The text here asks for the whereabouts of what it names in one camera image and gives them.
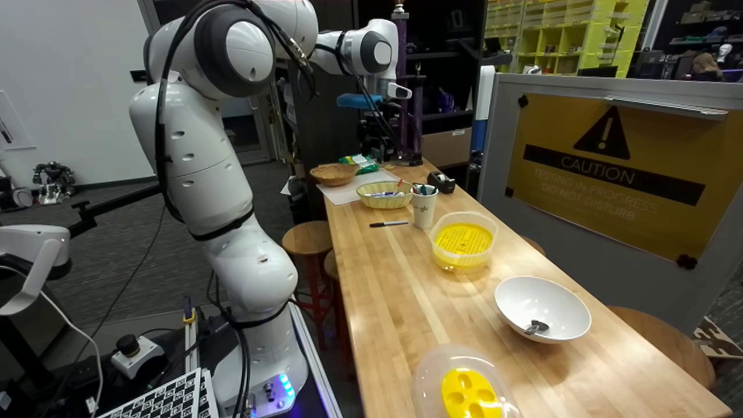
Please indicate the yellow green shelf unit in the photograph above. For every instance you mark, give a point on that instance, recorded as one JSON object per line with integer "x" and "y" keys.
{"x": 564, "y": 36}

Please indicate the brown woven basket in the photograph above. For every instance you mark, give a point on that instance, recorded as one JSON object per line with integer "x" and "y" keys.
{"x": 332, "y": 173}

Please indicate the small black device on table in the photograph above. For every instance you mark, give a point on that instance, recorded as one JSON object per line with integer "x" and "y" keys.
{"x": 444, "y": 185}

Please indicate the yellow caution sign panel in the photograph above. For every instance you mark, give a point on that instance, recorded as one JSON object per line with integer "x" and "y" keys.
{"x": 635, "y": 187}

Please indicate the white paper cup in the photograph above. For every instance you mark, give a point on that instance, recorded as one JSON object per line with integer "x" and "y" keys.
{"x": 422, "y": 206}

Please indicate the black marker on table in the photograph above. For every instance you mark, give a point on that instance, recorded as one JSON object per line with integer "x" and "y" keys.
{"x": 387, "y": 225}

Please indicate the clear lid with yellow tray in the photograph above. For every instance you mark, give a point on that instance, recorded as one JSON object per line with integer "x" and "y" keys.
{"x": 458, "y": 382}

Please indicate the person in background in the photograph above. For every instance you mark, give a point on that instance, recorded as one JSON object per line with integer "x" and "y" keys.
{"x": 704, "y": 68}

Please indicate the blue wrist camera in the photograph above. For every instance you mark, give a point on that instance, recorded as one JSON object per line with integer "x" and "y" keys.
{"x": 358, "y": 101}

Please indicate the clear container with yellow strainer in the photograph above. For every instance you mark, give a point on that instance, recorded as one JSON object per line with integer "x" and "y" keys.
{"x": 463, "y": 240}

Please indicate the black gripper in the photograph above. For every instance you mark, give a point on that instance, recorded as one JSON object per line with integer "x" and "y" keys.
{"x": 380, "y": 133}

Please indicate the yellow wicker basket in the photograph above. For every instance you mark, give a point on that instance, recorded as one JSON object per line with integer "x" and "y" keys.
{"x": 383, "y": 195}

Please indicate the checkered calibration board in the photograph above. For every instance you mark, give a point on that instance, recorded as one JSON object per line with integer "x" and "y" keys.
{"x": 191, "y": 395}

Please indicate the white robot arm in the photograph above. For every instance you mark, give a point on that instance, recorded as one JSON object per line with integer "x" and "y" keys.
{"x": 228, "y": 50}

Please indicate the round wooden stool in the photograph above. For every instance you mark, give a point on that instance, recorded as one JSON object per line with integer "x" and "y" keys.
{"x": 306, "y": 244}

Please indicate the white ceramic bowl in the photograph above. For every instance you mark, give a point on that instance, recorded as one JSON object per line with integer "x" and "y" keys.
{"x": 541, "y": 309}

